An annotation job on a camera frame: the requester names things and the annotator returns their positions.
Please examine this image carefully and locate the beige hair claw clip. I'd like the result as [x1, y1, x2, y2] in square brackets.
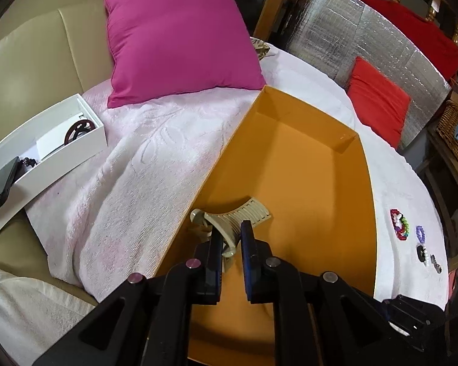
[188, 197, 272, 273]

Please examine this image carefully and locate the red bead bracelet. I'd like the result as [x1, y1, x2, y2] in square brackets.
[390, 208, 409, 242]

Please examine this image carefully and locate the orange cardboard box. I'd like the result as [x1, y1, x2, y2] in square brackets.
[152, 85, 379, 366]

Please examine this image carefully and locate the small red pillow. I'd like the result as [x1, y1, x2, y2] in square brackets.
[347, 56, 411, 149]

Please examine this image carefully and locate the dark round ornament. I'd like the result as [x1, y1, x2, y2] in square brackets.
[64, 119, 96, 145]

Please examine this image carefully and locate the white tray box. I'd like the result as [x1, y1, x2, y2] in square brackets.
[0, 94, 107, 230]

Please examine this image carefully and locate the magenta pillow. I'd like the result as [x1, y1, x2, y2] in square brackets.
[104, 0, 265, 108]

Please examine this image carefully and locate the wicker basket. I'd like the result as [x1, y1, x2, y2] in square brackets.
[436, 100, 458, 184]

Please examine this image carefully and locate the silver foil insulation mat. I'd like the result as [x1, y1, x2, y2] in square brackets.
[284, 0, 451, 149]

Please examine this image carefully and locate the large red cushion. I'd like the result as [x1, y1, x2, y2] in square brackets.
[361, 0, 458, 80]

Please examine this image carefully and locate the beige leather headboard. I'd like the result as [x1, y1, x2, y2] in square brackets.
[0, 0, 113, 141]

